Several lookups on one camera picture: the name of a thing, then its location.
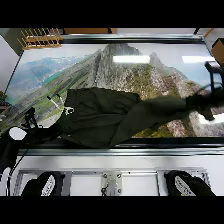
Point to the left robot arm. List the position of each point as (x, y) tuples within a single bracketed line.
[(8, 150)]

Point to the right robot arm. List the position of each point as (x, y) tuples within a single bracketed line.
[(181, 185)]

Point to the wooden rack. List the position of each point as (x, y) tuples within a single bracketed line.
[(41, 40)]

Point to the brown cardboard box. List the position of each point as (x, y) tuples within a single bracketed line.
[(219, 50)]

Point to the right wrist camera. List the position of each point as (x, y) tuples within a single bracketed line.
[(213, 75)]

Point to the silver frame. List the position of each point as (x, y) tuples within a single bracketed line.
[(133, 152)]

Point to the dark green pants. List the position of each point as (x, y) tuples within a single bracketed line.
[(100, 116)]

